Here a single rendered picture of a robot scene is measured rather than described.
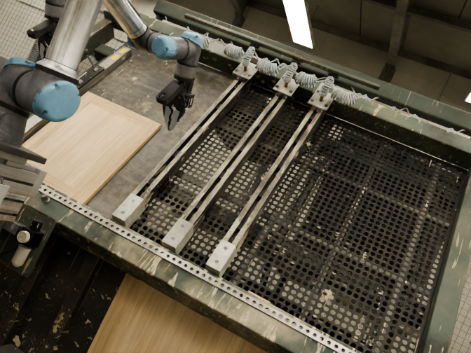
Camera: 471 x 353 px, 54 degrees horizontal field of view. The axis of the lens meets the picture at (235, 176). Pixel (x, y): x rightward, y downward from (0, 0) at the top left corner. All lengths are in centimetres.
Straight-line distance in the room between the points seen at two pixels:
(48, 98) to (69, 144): 92
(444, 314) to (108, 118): 164
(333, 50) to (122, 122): 548
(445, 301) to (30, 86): 153
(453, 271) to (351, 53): 569
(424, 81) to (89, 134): 571
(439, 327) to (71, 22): 152
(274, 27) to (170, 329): 627
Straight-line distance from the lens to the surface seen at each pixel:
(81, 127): 226
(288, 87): 236
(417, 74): 726
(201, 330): 193
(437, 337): 180
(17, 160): 148
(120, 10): 159
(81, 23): 134
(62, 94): 131
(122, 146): 214
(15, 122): 143
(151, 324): 199
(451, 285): 193
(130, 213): 183
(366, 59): 732
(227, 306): 165
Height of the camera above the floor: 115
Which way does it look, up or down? 4 degrees up
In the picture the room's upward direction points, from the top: 26 degrees clockwise
